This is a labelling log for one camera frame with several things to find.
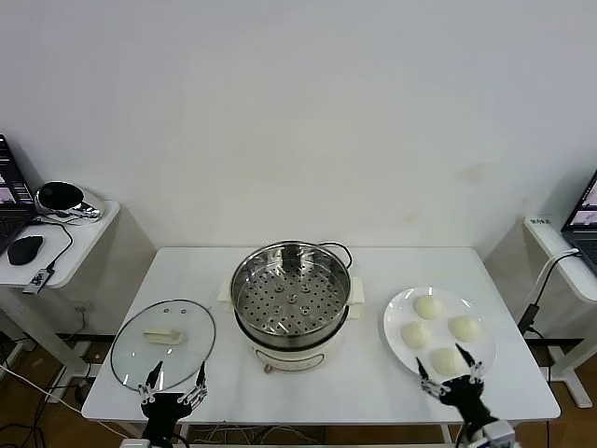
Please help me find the glass lid cream handle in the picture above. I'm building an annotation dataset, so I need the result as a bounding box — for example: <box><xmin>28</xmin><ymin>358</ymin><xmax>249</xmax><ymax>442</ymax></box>
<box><xmin>110</xmin><ymin>298</ymin><xmax>217</xmax><ymax>392</ymax></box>

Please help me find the chrome and black headset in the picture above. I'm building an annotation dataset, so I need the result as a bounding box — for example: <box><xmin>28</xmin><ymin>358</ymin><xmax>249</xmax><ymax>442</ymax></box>
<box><xmin>35</xmin><ymin>180</ymin><xmax>104</xmax><ymax>226</ymax></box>

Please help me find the black computer mouse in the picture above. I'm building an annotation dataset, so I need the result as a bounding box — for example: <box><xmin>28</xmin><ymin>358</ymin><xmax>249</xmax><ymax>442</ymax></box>
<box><xmin>7</xmin><ymin>235</ymin><xmax>45</xmax><ymax>266</ymax></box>

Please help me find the black laptop with white cable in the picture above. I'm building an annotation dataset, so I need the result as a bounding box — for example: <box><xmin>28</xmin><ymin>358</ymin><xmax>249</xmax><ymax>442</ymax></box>
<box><xmin>560</xmin><ymin>168</ymin><xmax>597</xmax><ymax>272</ymax></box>

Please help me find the white round plate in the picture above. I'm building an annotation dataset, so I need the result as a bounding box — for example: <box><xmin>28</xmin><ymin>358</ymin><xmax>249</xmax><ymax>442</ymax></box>
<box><xmin>383</xmin><ymin>285</ymin><xmax>498</xmax><ymax>386</ymax></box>

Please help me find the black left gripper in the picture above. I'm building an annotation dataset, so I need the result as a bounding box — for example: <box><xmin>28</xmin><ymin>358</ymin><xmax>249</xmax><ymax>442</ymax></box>
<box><xmin>137</xmin><ymin>359</ymin><xmax>209</xmax><ymax>448</ymax></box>

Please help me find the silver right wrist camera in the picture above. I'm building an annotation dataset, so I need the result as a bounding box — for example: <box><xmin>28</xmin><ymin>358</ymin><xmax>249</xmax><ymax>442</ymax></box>
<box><xmin>479</xmin><ymin>418</ymin><xmax>518</xmax><ymax>448</ymax></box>

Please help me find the black laptop beside mouse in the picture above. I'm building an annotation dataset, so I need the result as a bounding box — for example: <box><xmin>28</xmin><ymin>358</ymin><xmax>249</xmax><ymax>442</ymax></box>
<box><xmin>0</xmin><ymin>133</ymin><xmax>39</xmax><ymax>253</ymax></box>

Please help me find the white laptop cable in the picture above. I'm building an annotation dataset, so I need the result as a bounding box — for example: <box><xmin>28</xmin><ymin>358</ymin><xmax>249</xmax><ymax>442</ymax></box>
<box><xmin>535</xmin><ymin>249</ymin><xmax>582</xmax><ymax>309</ymax></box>

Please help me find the white side table with mouse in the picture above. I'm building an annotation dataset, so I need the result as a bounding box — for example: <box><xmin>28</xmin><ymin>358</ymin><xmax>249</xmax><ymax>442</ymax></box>
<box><xmin>0</xmin><ymin>199</ymin><xmax>121</xmax><ymax>382</ymax></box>

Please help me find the white steamed baozi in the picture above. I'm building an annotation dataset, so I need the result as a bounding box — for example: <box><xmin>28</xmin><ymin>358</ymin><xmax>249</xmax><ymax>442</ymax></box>
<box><xmin>413</xmin><ymin>294</ymin><xmax>444</xmax><ymax>322</ymax></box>
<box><xmin>448</xmin><ymin>315</ymin><xmax>483</xmax><ymax>342</ymax></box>
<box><xmin>400</xmin><ymin>321</ymin><xmax>433</xmax><ymax>350</ymax></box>
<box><xmin>429</xmin><ymin>346</ymin><xmax>467</xmax><ymax>377</ymax></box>

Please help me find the black adapter with cable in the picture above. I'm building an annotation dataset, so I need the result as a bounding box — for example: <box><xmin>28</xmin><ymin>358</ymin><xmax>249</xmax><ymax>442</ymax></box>
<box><xmin>520</xmin><ymin>251</ymin><xmax>582</xmax><ymax>335</ymax></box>

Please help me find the grey usb hub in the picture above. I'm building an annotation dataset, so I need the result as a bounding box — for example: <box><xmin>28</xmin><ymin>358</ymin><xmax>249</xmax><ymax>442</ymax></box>
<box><xmin>21</xmin><ymin>266</ymin><xmax>52</xmax><ymax>295</ymax></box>

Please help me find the steel perforated steamer basket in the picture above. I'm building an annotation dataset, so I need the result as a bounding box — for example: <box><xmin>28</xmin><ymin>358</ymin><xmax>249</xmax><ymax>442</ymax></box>
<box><xmin>230</xmin><ymin>240</ymin><xmax>352</xmax><ymax>344</ymax></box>

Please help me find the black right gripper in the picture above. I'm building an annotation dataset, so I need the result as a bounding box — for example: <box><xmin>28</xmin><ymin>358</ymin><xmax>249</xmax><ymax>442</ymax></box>
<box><xmin>415</xmin><ymin>343</ymin><xmax>496</xmax><ymax>433</ymax></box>

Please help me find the cream electric cooking pot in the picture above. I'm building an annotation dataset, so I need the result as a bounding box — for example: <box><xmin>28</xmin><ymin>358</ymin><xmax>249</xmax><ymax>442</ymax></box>
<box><xmin>217</xmin><ymin>275</ymin><xmax>366</xmax><ymax>374</ymax></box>

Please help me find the black usb hub cable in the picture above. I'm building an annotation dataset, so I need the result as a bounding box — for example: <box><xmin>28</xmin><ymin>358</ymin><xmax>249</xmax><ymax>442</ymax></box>
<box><xmin>28</xmin><ymin>218</ymin><xmax>74</xmax><ymax>272</ymax></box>

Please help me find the white side table with label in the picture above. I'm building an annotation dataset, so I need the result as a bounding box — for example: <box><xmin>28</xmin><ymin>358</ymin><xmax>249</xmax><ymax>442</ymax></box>
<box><xmin>521</xmin><ymin>215</ymin><xmax>597</xmax><ymax>407</ymax></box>

